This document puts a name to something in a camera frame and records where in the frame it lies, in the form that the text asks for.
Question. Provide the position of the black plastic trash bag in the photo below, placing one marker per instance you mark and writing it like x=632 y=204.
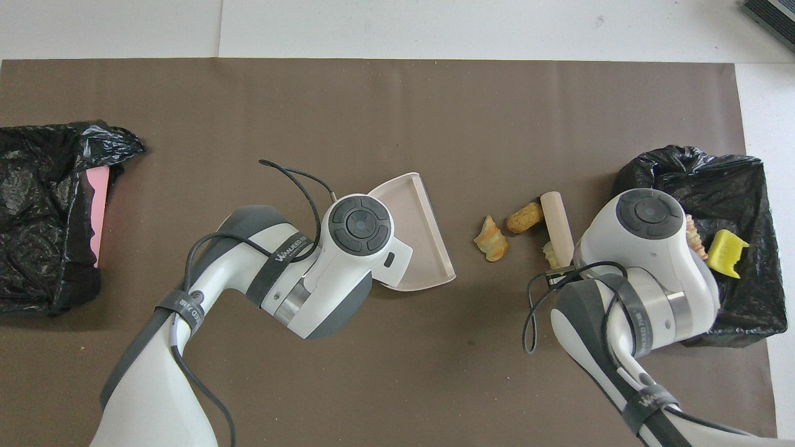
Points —
x=745 y=186
x=37 y=180

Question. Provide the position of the yellow sponge piece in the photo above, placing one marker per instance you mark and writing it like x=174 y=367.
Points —
x=726 y=251

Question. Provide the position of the pink plastic bin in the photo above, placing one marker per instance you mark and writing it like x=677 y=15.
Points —
x=97 y=211

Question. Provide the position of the brown paper table mat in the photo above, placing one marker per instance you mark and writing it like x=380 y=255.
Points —
x=397 y=81

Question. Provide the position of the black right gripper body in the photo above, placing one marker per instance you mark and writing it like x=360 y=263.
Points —
x=561 y=276

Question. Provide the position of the beige plastic dustpan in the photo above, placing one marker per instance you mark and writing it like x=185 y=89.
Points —
x=422 y=236

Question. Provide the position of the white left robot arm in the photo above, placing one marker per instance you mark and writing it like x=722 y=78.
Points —
x=155 y=385

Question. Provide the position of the striped orange bread piece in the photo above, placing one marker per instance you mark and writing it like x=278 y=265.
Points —
x=697 y=245
x=492 y=242

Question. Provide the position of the pale green bread piece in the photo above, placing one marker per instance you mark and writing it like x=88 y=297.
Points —
x=549 y=253

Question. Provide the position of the brown peanut shaped bread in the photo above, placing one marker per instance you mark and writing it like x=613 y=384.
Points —
x=525 y=218

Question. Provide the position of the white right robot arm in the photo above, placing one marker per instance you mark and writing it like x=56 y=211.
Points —
x=652 y=261

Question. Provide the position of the dark grey ribbed device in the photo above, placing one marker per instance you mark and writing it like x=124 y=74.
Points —
x=776 y=15

